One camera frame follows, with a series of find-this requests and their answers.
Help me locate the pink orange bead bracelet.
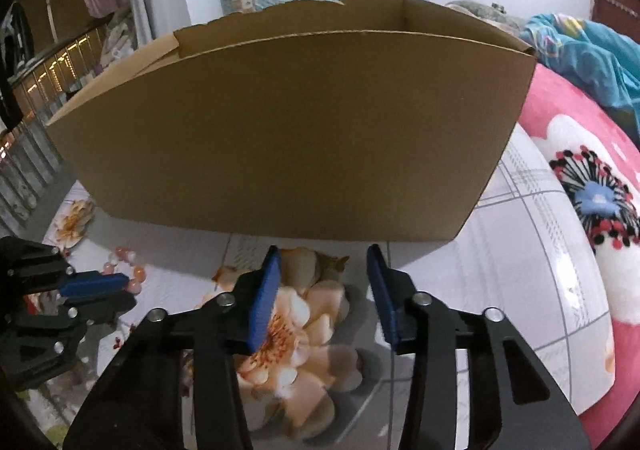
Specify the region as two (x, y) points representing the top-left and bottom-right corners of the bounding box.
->
(101, 245), (148, 295)

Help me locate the white floral bed sheet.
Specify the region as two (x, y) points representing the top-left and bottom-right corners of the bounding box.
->
(22, 128), (615, 449)

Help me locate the brown cardboard box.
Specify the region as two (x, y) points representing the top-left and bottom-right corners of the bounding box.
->
(47, 0), (536, 242)

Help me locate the wooden wardrobe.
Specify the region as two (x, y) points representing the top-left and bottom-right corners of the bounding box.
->
(1, 0), (117, 129)

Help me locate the pink floral blanket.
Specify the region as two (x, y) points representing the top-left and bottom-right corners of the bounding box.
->
(518, 66), (639, 449)

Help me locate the blue patterned quilt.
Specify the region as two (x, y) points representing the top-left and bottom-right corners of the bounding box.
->
(520, 14), (639, 144)

